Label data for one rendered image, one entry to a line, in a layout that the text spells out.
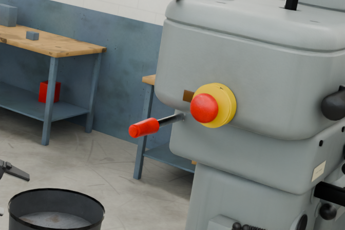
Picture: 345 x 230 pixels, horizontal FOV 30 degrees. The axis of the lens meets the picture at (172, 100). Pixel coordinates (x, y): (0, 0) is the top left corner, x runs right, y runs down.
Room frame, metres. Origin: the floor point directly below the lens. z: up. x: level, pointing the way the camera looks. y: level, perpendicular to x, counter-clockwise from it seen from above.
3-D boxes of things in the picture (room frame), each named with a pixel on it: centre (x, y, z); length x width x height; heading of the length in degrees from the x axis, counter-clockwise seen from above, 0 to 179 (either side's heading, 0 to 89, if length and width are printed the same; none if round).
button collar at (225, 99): (0.85, -0.06, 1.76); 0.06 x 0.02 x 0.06; 62
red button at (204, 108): (0.83, -0.05, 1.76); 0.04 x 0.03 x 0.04; 62
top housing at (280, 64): (1.07, -0.17, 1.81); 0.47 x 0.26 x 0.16; 152
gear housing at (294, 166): (1.09, -0.19, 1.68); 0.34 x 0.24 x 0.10; 152
